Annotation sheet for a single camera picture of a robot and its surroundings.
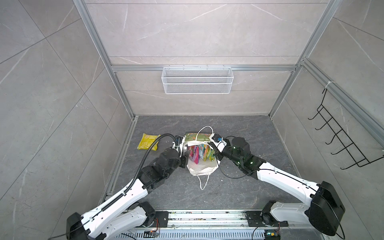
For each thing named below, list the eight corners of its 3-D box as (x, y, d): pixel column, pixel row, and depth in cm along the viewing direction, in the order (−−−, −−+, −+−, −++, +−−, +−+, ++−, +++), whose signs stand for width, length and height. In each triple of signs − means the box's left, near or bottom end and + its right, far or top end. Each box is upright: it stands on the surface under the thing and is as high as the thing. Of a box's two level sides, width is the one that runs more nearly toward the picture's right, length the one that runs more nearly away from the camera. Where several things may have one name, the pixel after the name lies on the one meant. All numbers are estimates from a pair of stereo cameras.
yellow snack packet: (138, 150, 102) (136, 146, 97) (142, 137, 109) (140, 133, 104) (157, 150, 102) (156, 146, 97) (160, 137, 109) (158, 133, 104)
